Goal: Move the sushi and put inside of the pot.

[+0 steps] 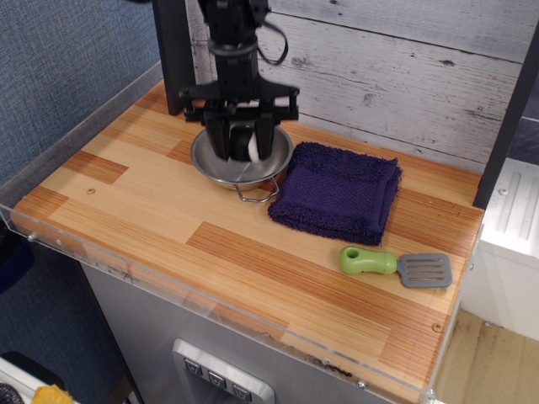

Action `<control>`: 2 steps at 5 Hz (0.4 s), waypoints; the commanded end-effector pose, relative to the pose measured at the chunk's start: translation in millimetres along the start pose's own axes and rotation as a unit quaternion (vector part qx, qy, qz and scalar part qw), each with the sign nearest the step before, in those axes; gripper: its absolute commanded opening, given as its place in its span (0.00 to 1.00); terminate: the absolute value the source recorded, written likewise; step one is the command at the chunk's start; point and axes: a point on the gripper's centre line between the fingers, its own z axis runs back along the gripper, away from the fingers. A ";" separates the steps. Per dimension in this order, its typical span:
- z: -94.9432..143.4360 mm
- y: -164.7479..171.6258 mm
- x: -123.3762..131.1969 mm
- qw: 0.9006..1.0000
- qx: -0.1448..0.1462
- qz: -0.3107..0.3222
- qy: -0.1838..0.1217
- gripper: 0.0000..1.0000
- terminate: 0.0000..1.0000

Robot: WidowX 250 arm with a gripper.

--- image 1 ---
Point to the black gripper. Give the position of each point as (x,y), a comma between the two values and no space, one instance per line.
(240,92)

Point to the toy sushi roll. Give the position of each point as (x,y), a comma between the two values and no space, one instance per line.
(243,144)

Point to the purple towel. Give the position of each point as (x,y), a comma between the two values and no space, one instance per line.
(335,193)

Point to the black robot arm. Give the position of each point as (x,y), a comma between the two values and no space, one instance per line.
(232,26)

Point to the stainless steel bowl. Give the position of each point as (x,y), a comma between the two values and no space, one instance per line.
(243,175)

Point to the silver toy cabinet front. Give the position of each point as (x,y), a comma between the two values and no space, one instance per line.
(146,319)

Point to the clear acrylic guard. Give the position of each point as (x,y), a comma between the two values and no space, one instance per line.
(121,192)

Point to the grey dispenser button panel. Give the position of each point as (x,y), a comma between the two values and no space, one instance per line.
(222,376)

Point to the white side counter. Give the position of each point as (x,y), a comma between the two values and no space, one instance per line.
(501,286)

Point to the yellow object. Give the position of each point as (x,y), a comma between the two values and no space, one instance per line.
(51,394)

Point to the dark grey left post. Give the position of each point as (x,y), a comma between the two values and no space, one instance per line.
(172,28)

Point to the dark grey post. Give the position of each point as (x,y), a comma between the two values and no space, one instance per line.
(172,28)
(509,126)

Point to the green handled grey spatula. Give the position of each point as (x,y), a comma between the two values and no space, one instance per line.
(416,271)

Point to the dark grey right post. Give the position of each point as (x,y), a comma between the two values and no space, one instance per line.
(509,126)

